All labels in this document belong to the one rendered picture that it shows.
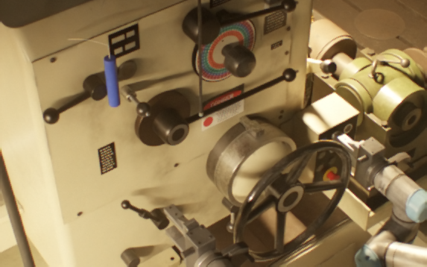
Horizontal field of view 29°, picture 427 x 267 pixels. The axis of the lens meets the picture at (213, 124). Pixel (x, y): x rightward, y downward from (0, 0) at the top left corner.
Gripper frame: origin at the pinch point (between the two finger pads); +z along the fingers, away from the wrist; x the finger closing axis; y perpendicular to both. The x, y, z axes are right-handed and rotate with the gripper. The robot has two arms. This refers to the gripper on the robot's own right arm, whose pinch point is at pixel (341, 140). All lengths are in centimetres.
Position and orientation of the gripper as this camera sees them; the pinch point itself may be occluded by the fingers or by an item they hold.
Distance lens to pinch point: 223.6
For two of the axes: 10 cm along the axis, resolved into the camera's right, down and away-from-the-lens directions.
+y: -8.1, 4.0, -4.2
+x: 0.0, 7.3, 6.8
